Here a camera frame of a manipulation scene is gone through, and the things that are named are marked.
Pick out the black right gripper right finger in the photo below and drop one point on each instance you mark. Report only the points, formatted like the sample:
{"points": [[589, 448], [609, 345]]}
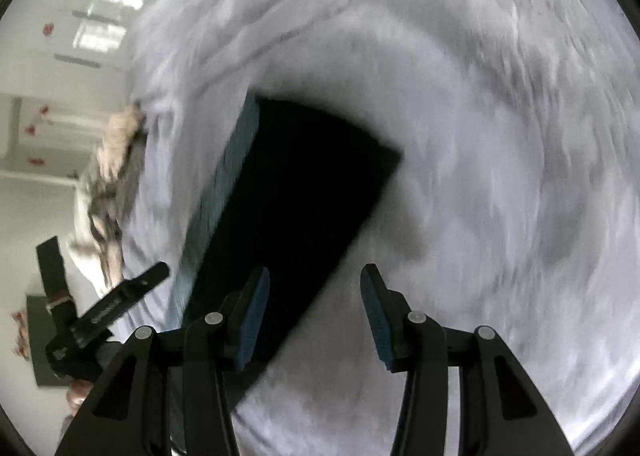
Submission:
{"points": [[501, 410]]}

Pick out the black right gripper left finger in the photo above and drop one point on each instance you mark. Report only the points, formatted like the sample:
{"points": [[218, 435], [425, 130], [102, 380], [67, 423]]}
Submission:
{"points": [[127, 411]]}

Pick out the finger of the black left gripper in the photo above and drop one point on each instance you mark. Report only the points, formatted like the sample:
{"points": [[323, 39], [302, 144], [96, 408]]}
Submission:
{"points": [[117, 302]]}

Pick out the black pants with patterned lining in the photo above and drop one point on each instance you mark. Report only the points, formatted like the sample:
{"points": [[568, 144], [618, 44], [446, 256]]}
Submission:
{"points": [[293, 189]]}

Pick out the person's left hand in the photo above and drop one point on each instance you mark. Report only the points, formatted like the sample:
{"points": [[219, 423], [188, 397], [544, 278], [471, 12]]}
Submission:
{"points": [[76, 394]]}

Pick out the beige grey striped blanket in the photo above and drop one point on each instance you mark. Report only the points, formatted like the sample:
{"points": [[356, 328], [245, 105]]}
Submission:
{"points": [[104, 197]]}

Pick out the light grey plush blanket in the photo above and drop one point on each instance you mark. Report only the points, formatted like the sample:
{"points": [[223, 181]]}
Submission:
{"points": [[516, 204]]}

